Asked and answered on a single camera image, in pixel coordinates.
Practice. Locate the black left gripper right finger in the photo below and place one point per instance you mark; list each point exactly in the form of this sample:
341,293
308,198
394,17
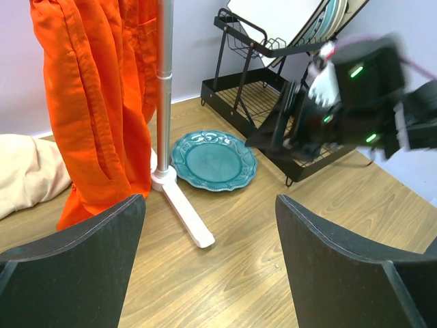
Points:
341,279

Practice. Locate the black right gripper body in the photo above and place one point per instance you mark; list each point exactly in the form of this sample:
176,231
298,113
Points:
371,84

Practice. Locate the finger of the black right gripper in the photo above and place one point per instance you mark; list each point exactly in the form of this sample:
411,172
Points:
284,107
261,137

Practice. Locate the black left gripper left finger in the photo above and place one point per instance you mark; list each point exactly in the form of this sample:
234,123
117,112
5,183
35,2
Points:
77,277

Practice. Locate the teal scalloped ceramic plate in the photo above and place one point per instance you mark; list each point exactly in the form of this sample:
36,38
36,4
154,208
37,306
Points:
214,160

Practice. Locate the white square plate black rim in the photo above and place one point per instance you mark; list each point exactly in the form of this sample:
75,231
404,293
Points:
257,20

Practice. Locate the white clothes rack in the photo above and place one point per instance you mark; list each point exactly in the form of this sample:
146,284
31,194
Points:
164,176

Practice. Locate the flower pattern square plate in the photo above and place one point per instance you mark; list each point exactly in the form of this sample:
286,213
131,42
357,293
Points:
352,9

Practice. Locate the floral round plate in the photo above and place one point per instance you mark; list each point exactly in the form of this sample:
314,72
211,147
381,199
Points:
323,21

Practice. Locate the blue striped round plate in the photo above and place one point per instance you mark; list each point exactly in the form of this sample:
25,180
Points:
338,10

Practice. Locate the beige cloth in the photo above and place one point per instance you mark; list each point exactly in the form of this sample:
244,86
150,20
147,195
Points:
32,171

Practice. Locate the orange shorts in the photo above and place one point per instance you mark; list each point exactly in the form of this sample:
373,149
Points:
101,91

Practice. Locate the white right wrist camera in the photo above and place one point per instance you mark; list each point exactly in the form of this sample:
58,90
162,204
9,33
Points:
324,88

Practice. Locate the black wire dish rack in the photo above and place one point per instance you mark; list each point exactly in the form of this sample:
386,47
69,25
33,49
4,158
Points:
246,99

